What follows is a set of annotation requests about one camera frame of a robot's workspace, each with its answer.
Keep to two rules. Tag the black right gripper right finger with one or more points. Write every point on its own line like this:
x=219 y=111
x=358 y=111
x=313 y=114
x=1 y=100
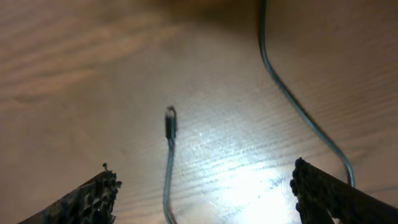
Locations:
x=323 y=198

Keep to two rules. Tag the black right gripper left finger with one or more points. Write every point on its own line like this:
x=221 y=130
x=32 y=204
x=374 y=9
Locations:
x=90 y=203

